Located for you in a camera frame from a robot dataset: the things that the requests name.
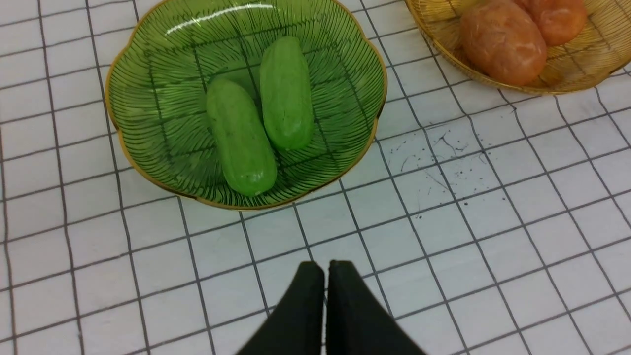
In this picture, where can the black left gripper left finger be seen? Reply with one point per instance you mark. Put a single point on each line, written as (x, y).
(294, 327)

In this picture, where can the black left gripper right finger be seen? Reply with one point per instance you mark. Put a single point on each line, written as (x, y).
(357, 324)

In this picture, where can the green cucumber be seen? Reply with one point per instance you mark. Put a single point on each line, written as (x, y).
(245, 153)

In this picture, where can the green cucumber one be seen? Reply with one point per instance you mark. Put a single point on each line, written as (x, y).
(285, 90)

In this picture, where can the orange potato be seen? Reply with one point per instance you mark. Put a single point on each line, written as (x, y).
(501, 39)

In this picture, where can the orange potato one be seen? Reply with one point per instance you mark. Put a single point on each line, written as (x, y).
(559, 21)

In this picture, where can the white grid tablecloth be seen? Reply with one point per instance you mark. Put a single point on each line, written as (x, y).
(485, 221)

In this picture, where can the green glass leaf plate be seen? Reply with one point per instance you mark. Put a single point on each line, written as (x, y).
(155, 93)

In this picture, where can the amber glass leaf plate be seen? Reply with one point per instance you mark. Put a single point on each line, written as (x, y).
(602, 48)

